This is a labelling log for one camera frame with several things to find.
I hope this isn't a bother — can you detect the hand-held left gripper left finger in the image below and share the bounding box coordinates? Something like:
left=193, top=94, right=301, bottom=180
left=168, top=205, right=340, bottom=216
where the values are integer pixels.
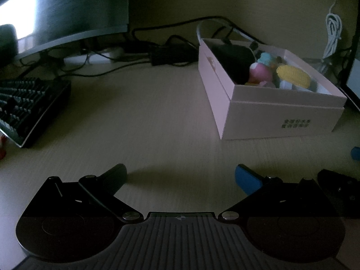
left=36, top=163, right=144, bottom=225

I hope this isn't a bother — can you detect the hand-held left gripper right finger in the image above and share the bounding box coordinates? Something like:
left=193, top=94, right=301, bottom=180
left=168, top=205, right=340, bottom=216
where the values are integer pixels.
left=221, top=163, right=324, bottom=225

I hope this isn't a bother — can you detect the pink cardboard box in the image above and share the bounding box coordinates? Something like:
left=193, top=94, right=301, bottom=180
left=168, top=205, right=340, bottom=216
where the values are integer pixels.
left=198, top=38, right=348, bottom=140

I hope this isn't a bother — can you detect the yellow corn toy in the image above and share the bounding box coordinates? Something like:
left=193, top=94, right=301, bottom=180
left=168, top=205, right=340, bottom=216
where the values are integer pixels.
left=276, top=64, right=311, bottom=91

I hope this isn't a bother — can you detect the white pink cow figurine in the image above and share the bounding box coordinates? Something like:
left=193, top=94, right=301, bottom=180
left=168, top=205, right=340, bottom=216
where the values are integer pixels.
left=249, top=62, right=273, bottom=84

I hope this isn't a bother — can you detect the teal small figurine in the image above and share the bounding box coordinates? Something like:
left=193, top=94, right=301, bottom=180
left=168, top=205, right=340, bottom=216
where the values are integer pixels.
left=258, top=51, right=279, bottom=67

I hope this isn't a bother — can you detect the light wooden desktop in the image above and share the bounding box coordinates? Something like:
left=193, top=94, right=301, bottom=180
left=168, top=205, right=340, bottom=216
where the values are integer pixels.
left=0, top=59, right=360, bottom=270

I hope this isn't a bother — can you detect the dark flat screen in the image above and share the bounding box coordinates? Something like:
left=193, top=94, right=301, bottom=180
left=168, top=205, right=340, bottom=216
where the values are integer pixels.
left=339, top=25, right=360, bottom=110

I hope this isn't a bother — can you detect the black keyboard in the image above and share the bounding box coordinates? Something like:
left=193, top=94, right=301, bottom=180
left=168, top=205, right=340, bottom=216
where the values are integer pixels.
left=0, top=77, right=71, bottom=149

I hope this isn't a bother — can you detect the black power adapter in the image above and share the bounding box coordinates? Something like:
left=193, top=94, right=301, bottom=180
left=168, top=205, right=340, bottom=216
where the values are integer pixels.
left=150, top=43, right=197, bottom=66

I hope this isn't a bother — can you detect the black domed speaker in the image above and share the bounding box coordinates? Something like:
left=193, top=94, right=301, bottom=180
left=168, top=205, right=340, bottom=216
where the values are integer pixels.
left=0, top=24, right=18, bottom=55

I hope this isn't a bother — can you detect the curved computer monitor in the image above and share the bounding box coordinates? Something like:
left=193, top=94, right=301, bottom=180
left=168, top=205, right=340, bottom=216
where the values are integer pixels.
left=0, top=0, right=130, bottom=62

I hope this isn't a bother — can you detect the white coiled cable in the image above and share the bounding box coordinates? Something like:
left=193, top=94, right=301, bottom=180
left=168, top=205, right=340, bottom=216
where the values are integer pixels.
left=322, top=0, right=344, bottom=59

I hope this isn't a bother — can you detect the black cable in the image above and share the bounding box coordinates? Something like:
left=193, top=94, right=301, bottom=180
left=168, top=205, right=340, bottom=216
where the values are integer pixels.
left=132, top=15, right=234, bottom=51

